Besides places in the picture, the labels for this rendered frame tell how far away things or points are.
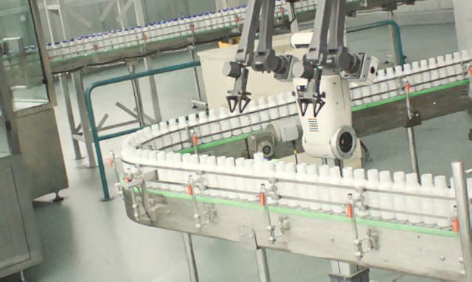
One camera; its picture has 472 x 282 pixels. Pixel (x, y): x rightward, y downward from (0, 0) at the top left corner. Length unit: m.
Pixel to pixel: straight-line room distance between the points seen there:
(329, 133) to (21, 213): 2.85
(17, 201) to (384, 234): 3.64
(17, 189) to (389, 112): 2.51
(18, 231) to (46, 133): 2.38
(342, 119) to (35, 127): 4.83
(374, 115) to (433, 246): 2.45
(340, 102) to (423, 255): 1.22
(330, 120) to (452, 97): 1.74
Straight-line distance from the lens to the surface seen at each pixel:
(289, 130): 5.27
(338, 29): 4.21
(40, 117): 8.88
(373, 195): 3.48
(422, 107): 5.89
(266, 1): 4.56
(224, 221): 4.09
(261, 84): 7.86
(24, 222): 6.68
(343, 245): 3.62
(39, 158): 8.89
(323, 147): 4.44
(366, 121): 5.69
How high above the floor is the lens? 2.02
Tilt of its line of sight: 11 degrees down
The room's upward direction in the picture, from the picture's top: 9 degrees counter-clockwise
